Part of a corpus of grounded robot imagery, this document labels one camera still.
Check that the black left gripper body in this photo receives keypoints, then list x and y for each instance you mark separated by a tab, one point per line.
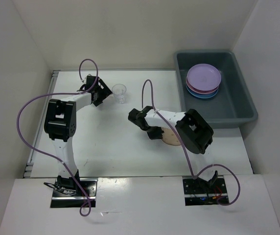
102	94

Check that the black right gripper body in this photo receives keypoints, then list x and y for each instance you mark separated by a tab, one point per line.
153	132

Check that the clear plastic cup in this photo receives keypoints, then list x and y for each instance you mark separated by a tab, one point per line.
119	93

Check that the brown translucent square plate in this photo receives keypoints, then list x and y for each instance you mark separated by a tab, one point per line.
169	137

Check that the pink round plate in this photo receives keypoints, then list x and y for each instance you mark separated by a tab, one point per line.
200	91

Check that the blue round plate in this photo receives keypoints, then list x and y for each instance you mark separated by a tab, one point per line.
202	96

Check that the purple round plate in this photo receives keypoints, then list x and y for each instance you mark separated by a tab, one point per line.
204	77

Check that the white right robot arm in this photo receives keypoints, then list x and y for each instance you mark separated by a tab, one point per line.
189	128

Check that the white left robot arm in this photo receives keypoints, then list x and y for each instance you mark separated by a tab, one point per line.
60	125

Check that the grey plastic bin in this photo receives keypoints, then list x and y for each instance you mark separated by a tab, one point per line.
232	106

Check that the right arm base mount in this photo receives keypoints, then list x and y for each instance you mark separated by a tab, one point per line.
199	192

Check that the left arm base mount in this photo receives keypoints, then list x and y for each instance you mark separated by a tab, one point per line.
63	197

